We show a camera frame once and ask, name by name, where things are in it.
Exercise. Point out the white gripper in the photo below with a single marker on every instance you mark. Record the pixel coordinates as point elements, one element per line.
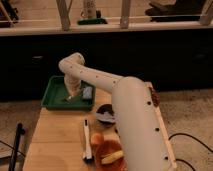
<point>73,86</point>

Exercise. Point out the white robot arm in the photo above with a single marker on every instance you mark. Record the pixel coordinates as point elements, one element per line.
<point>142,139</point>

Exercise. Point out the green plastic tray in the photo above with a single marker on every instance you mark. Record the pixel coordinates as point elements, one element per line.
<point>56,91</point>

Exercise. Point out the grey sponge block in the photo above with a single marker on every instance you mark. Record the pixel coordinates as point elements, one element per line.
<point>87,93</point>

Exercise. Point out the dark brown bowl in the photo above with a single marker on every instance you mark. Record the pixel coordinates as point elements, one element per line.
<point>105,108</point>

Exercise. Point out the grey cloth in bowl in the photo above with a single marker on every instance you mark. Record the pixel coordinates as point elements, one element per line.
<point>106,117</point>

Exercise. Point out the orange fruit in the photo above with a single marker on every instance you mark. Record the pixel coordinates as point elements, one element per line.
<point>96,139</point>

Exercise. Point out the black pole stand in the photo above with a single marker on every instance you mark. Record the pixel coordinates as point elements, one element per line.
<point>19,132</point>

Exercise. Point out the white mug on green base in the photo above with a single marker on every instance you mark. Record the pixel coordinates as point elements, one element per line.
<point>90,15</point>

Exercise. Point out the brown grape bunch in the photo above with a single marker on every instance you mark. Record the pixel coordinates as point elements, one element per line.
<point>155,97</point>

